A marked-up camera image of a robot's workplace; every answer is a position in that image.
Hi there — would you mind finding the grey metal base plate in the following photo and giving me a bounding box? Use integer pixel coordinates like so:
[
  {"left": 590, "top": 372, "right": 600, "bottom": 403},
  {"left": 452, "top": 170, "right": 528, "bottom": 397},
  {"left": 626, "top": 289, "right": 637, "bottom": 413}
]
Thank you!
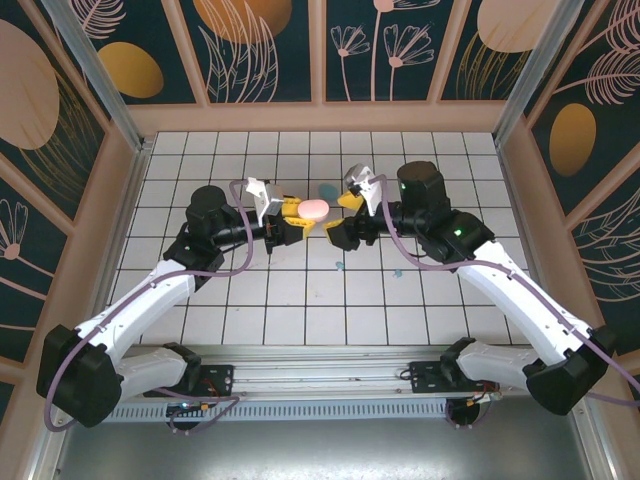
[{"left": 49, "top": 417, "right": 596, "bottom": 480}]

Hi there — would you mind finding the red yellow wire bundle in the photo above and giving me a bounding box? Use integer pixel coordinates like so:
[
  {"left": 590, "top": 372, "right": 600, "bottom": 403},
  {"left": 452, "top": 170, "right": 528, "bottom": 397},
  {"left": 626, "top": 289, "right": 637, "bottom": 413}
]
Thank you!
[{"left": 462, "top": 382, "right": 504, "bottom": 407}]

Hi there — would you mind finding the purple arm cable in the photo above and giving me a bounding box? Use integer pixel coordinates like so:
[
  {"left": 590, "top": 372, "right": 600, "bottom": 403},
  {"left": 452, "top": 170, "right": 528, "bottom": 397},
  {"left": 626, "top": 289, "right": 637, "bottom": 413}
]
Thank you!
[
  {"left": 368, "top": 172, "right": 640, "bottom": 406},
  {"left": 45, "top": 178, "right": 257, "bottom": 435}
]

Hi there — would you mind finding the small circuit board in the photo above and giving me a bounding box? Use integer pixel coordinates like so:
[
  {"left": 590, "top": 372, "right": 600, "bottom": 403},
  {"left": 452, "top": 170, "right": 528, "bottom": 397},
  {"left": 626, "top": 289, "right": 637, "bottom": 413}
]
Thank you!
[{"left": 167, "top": 401, "right": 214, "bottom": 417}]

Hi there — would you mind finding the pink earbud charging case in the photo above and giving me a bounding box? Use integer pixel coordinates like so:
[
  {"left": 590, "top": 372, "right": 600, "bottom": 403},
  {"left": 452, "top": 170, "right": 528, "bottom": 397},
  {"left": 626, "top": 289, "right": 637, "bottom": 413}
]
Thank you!
[{"left": 298, "top": 198, "right": 331, "bottom": 224}]

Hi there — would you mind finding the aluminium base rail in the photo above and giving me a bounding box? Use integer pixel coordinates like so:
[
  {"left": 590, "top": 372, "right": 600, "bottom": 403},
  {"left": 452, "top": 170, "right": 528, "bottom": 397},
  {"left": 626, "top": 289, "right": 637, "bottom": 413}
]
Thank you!
[{"left": 139, "top": 343, "right": 506, "bottom": 401}]

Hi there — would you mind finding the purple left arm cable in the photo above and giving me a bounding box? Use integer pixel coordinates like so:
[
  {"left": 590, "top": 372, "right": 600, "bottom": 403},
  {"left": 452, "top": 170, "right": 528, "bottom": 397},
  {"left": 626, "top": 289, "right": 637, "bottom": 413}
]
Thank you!
[{"left": 45, "top": 178, "right": 257, "bottom": 435}]

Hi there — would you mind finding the aluminium side rail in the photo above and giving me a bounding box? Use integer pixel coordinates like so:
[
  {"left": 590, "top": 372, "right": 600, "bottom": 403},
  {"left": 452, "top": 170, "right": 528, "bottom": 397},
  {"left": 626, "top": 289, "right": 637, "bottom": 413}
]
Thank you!
[
  {"left": 493, "top": 137, "right": 571, "bottom": 351},
  {"left": 99, "top": 142, "right": 152, "bottom": 326}
]

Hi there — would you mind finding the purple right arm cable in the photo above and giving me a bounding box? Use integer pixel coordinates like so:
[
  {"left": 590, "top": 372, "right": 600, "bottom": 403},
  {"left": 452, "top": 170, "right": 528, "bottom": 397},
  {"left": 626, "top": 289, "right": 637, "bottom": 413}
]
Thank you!
[{"left": 368, "top": 172, "right": 640, "bottom": 406}]

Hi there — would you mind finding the aluminium frame post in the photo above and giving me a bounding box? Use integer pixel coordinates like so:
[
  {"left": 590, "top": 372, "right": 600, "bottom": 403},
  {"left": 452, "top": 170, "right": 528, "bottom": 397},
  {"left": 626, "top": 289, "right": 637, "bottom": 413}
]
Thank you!
[
  {"left": 493, "top": 0, "right": 587, "bottom": 141},
  {"left": 41, "top": 0, "right": 149, "bottom": 154}
]

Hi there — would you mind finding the perforated metal cable tray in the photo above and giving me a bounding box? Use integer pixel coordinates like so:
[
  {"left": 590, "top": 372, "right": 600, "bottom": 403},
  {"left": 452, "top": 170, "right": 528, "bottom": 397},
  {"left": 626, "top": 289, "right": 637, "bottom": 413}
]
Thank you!
[{"left": 108, "top": 399, "right": 451, "bottom": 422}]

